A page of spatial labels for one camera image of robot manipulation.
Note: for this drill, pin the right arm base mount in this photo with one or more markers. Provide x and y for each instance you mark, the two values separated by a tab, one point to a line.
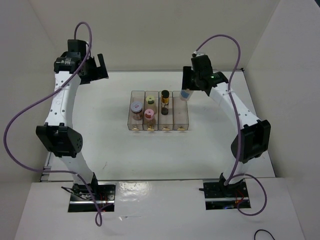
219	197

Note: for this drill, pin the black gold pepper bottle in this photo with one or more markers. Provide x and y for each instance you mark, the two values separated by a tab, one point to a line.
165	102

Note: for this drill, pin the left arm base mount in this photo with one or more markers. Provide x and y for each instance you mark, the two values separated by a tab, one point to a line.
81	201

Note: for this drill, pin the clear organizer bin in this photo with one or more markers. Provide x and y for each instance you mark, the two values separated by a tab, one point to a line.
156	95
180	112
165	122
136	125

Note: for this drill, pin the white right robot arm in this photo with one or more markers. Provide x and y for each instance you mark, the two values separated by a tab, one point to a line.
174	135

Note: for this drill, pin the yellow-lid spice bottle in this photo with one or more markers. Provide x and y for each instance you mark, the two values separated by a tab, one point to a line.
151	103

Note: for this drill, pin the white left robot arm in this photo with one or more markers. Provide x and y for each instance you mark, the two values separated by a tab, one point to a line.
72	69

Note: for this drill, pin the pink-lid spice bottle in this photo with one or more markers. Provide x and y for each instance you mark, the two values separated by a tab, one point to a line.
149	117

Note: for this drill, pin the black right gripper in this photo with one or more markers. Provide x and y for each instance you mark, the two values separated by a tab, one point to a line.
187	72

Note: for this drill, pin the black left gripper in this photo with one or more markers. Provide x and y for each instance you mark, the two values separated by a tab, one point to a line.
99	72

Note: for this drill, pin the blue-label white spice bottle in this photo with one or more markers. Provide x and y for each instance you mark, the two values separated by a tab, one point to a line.
185	94

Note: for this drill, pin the clear-lid red spice jar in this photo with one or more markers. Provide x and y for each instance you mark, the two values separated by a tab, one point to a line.
136	109

